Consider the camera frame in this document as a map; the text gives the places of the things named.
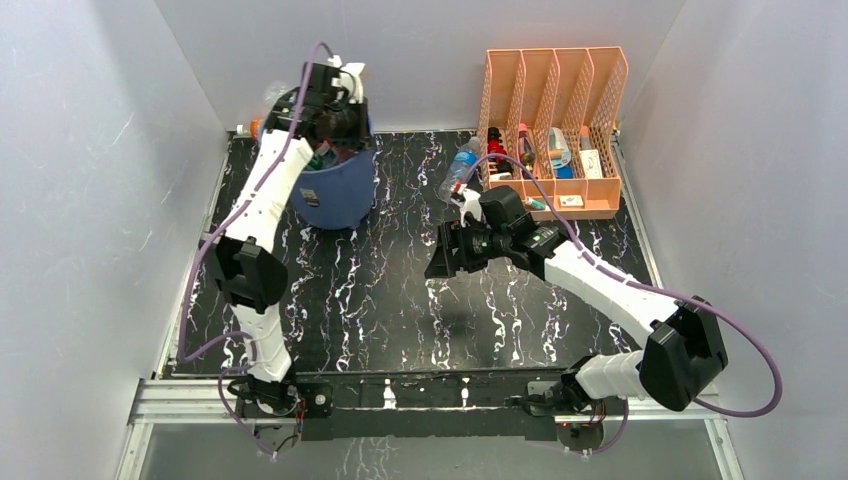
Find clear unlabelled plastic bottle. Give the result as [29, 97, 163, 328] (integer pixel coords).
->
[263, 81, 290, 110]

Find orange drink bottle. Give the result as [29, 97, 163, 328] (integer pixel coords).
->
[250, 118, 264, 140]

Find blue plastic bin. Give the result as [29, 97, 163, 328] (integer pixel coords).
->
[289, 140, 376, 230]

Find blue label water bottle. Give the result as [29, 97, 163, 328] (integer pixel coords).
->
[438, 136, 481, 203]

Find green tea bottle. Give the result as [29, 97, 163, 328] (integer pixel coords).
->
[306, 141, 342, 171]

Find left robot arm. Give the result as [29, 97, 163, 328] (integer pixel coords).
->
[206, 57, 376, 416]

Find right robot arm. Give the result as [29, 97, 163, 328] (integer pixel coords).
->
[425, 184, 728, 416]

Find green marker front tray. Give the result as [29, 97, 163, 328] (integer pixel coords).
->
[524, 197, 550, 211]

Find small white box front tray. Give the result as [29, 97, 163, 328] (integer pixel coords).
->
[558, 195, 585, 209]

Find dark bottle in organizer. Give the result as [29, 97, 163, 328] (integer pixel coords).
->
[517, 123, 536, 173]

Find red black items in organizer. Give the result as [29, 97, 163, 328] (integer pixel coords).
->
[487, 127, 513, 181]

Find blue capped tube in organizer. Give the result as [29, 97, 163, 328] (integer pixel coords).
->
[548, 127, 574, 179]

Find white box in organizer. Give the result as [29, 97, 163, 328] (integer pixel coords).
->
[580, 149, 604, 179]

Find orange plastic file organizer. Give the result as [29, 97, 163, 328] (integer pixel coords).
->
[477, 46, 629, 220]

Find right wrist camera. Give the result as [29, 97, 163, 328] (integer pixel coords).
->
[450, 183, 484, 227]

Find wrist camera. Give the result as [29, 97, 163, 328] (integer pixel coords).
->
[327, 55, 366, 105]
[450, 183, 484, 227]

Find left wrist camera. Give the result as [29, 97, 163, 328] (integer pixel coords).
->
[327, 55, 366, 105]

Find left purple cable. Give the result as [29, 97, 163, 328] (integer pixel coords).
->
[176, 41, 336, 458]

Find purple cable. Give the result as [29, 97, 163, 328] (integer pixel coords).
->
[176, 41, 336, 458]
[457, 153, 784, 458]

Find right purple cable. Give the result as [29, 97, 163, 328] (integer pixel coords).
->
[457, 153, 784, 458]

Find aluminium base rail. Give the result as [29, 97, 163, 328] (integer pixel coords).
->
[117, 369, 742, 479]

